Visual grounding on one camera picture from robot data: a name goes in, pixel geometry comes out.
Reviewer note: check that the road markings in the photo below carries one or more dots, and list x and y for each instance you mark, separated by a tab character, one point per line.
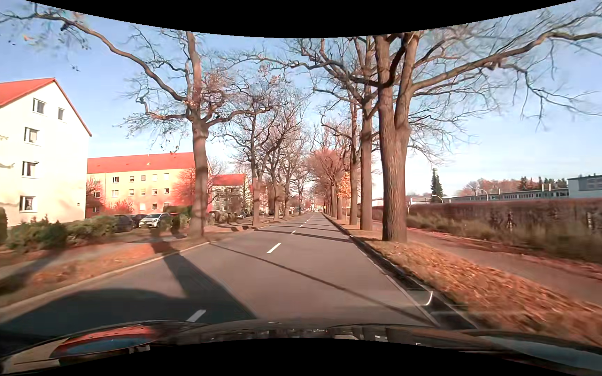
274	248

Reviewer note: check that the grey asphalt road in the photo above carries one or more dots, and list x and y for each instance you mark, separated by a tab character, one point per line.
290	271

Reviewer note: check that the row of bare trees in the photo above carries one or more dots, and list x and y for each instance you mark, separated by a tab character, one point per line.
394	172
199	172

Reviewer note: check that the dark conifer tree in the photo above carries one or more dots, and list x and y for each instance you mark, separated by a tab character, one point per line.
436	184

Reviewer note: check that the car's own bonnet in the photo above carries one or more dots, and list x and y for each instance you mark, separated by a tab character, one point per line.
290	334

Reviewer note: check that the white parked car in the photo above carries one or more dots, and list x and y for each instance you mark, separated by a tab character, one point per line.
153	220

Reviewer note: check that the orange building with red roof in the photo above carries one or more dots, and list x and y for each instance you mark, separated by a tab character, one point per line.
139	185

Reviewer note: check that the dark parked car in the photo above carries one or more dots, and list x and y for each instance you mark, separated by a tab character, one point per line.
122	223

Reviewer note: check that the long low grey building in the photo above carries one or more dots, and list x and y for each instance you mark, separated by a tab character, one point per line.
505	195

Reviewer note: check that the brown hedge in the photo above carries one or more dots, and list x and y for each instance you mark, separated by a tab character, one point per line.
515	211

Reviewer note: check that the leaf-covered verge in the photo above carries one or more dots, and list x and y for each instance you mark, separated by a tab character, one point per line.
97	264
494	292

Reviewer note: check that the grey paved path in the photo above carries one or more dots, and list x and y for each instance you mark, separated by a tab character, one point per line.
520	269
55	257

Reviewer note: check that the dry grass strip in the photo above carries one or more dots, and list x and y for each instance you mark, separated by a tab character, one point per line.
541	237

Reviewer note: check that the green bushes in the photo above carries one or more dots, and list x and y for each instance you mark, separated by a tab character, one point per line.
55	232

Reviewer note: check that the cream building with red roof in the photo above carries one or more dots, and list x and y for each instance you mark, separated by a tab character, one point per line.
24	151

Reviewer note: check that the grey flat-roofed building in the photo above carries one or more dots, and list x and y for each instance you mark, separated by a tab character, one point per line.
601	184

